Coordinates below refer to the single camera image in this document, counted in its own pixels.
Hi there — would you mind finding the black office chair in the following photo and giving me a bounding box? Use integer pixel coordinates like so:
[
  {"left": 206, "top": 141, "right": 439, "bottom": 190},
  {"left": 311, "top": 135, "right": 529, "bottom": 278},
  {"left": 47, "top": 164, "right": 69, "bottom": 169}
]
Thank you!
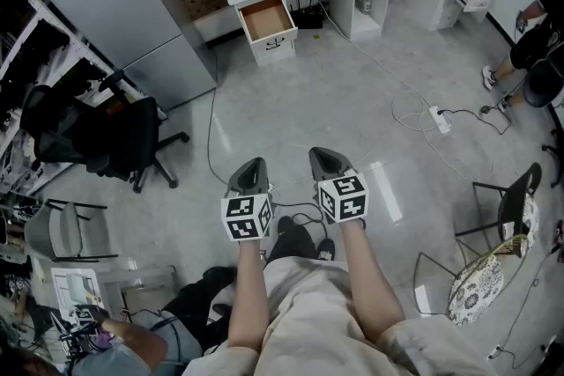
[{"left": 19, "top": 69, "right": 191, "bottom": 195}]

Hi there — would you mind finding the white power strip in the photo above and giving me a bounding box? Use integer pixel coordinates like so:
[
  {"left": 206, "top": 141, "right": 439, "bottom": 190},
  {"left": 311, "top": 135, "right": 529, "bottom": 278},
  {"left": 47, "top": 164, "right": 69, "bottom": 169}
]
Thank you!
[{"left": 427, "top": 105, "right": 452, "bottom": 136}]

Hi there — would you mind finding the long white cable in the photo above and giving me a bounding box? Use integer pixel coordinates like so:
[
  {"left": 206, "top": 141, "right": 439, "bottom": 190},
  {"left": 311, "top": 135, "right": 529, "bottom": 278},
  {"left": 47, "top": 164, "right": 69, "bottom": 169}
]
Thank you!
[{"left": 316, "top": 0, "right": 521, "bottom": 190}]

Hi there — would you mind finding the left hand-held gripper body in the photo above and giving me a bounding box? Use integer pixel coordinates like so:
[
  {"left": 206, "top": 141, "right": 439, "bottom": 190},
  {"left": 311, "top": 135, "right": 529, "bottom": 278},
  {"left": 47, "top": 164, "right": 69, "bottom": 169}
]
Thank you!
[{"left": 219, "top": 157, "right": 277, "bottom": 244}]

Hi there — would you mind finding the round floral wire stool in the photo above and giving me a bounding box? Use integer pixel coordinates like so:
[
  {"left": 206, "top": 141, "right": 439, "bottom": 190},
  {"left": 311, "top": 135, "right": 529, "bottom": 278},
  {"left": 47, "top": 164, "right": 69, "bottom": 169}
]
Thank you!
[{"left": 412, "top": 234, "right": 530, "bottom": 328}]

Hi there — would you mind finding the person's black trouser leg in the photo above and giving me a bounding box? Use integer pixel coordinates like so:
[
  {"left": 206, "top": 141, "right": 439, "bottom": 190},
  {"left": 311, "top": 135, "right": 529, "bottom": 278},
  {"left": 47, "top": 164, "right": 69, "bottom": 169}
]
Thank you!
[{"left": 265, "top": 215, "right": 319, "bottom": 264}]

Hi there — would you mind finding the person's left forearm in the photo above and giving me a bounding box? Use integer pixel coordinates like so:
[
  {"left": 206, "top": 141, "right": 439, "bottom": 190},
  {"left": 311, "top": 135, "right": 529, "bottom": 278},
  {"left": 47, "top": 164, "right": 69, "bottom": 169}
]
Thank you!
[{"left": 227, "top": 238, "right": 271, "bottom": 354}]

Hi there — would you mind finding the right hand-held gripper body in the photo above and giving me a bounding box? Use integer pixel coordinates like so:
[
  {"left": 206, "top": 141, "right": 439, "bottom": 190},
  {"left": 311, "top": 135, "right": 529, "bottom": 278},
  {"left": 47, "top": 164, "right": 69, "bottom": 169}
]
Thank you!
[{"left": 308, "top": 146, "right": 371, "bottom": 226}]

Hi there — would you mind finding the closed white desk drawer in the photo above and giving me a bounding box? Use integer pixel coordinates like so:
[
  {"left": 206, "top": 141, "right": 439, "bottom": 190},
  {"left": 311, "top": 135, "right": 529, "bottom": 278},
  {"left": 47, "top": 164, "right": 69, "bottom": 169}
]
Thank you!
[{"left": 249, "top": 37, "right": 298, "bottom": 68}]

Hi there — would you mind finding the black round stool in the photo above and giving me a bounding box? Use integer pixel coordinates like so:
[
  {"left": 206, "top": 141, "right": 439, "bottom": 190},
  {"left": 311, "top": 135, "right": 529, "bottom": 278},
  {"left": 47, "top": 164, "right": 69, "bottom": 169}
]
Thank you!
[{"left": 523, "top": 55, "right": 564, "bottom": 109}]

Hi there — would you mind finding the person's beige shirt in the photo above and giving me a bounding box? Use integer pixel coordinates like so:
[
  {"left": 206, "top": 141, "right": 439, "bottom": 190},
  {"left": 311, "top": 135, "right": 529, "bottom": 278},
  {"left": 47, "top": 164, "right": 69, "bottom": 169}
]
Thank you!
[{"left": 182, "top": 254, "right": 501, "bottom": 376}]

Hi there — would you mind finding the black chair with floral cushion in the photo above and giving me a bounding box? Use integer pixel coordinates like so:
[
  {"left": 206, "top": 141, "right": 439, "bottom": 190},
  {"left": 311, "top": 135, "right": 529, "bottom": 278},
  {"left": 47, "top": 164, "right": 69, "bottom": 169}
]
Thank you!
[{"left": 455, "top": 161, "right": 544, "bottom": 260}]

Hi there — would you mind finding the grey folding chair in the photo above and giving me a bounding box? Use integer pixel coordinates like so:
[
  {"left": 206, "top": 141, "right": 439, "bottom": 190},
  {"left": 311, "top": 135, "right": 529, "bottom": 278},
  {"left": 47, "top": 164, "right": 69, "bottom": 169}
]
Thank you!
[{"left": 23, "top": 198, "right": 121, "bottom": 264}]

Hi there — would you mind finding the white printed carton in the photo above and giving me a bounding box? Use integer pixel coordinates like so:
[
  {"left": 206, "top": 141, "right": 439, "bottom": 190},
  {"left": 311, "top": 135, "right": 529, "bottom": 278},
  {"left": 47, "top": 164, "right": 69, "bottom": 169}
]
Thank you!
[{"left": 49, "top": 268, "right": 105, "bottom": 314}]

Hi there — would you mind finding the black router with antennas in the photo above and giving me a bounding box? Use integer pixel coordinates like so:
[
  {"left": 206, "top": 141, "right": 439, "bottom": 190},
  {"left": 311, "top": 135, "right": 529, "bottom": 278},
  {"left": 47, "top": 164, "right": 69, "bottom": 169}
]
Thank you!
[{"left": 287, "top": 0, "right": 325, "bottom": 31}]

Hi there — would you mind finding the white desk drawer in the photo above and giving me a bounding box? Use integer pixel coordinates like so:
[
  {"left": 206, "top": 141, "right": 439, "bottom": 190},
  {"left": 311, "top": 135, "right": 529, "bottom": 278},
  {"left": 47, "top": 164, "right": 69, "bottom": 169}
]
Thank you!
[
  {"left": 249, "top": 37, "right": 298, "bottom": 68},
  {"left": 236, "top": 0, "right": 300, "bottom": 46}
]

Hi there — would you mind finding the black floor cable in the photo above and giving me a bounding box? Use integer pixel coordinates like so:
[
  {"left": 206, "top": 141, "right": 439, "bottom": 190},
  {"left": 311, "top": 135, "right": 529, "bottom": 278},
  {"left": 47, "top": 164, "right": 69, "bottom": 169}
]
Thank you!
[{"left": 439, "top": 97, "right": 516, "bottom": 136}]

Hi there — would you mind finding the person's right forearm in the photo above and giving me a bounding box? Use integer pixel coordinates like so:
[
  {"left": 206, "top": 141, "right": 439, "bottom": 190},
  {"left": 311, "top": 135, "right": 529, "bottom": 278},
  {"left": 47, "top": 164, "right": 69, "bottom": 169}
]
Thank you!
[{"left": 338, "top": 218, "right": 407, "bottom": 343}]

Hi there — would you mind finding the silver refrigerator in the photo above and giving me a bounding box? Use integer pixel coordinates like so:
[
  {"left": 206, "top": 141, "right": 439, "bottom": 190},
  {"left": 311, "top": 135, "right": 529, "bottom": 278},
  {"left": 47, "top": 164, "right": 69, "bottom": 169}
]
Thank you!
[{"left": 43, "top": 0, "right": 219, "bottom": 112}]

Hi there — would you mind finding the person's black shoe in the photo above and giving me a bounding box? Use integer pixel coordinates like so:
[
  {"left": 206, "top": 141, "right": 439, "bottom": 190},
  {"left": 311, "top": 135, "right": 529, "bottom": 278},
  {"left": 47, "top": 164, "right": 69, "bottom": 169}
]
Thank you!
[{"left": 315, "top": 237, "right": 337, "bottom": 262}]

